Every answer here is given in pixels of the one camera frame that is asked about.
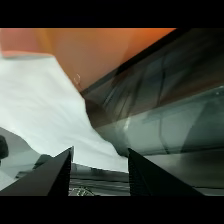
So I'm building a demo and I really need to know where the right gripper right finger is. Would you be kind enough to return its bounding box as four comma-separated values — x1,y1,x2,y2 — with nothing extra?
127,147,205,197

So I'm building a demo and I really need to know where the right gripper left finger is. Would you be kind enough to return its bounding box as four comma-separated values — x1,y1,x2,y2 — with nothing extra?
0,146,73,197

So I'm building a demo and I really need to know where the white garment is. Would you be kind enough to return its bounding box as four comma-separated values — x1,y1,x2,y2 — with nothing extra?
0,52,130,174

